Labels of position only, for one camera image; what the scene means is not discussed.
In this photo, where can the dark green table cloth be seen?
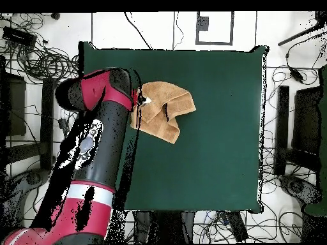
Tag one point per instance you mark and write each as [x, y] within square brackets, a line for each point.
[217, 127]

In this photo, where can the black power adapter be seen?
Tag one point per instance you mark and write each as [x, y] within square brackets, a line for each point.
[296, 75]

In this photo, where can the black stand bar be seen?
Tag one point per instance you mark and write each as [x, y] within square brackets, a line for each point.
[282, 127]
[47, 122]

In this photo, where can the grey rectangular frame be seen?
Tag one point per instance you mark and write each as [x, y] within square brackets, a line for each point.
[214, 43]

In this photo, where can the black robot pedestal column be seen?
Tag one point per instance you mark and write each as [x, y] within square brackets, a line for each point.
[163, 227]

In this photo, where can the dark flat panel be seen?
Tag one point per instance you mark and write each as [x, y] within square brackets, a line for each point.
[15, 107]
[306, 120]

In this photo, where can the black rectangular device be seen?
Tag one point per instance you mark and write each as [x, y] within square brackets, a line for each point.
[237, 227]

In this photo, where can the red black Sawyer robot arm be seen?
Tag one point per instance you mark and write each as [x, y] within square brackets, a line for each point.
[102, 143]

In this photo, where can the small black round object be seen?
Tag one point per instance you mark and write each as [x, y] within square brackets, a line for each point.
[55, 16]

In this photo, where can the black office chair base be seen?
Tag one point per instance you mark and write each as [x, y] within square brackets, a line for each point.
[33, 178]
[296, 187]

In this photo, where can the black network switch box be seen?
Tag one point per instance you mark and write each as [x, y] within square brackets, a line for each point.
[19, 38]

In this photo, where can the orange terry towel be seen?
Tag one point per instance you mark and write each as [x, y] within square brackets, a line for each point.
[163, 97]

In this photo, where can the dark green fabric object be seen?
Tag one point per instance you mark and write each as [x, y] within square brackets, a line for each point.
[323, 114]

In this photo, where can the black rod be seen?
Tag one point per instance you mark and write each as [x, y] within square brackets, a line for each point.
[293, 37]

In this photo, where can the black power strip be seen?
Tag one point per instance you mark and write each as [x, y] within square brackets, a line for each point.
[62, 123]

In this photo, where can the small grey square plate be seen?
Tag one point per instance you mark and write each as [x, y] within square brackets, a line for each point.
[203, 23]

